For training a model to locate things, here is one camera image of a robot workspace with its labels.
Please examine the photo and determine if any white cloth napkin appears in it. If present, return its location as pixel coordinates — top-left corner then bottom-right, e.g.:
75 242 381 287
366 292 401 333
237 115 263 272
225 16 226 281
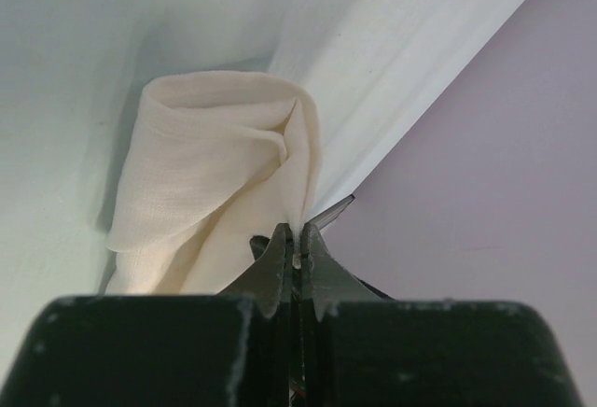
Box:
106 71 321 295

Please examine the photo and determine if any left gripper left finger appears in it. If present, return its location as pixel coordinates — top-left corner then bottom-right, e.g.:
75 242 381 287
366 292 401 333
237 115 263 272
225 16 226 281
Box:
1 224 293 406

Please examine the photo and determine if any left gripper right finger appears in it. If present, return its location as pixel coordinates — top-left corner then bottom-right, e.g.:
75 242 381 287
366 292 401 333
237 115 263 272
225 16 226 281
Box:
300 224 582 406

